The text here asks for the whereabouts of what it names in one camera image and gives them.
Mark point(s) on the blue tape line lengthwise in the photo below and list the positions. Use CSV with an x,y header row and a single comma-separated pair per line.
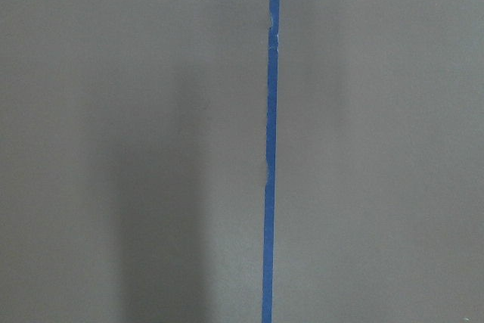
x,y
270,155

